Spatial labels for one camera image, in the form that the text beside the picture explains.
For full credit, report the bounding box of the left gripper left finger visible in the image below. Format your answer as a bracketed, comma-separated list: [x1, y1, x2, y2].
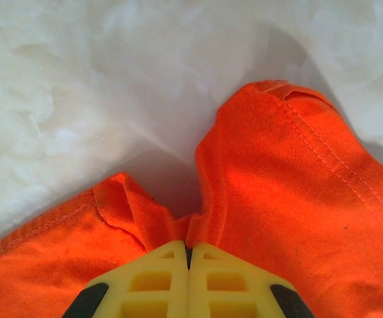
[62, 240, 191, 318]

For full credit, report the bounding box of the orange t-shirt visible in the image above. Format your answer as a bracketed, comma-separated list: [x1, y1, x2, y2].
[0, 79, 383, 318]

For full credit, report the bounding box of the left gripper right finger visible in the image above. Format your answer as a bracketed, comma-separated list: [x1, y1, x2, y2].
[188, 241, 315, 318]

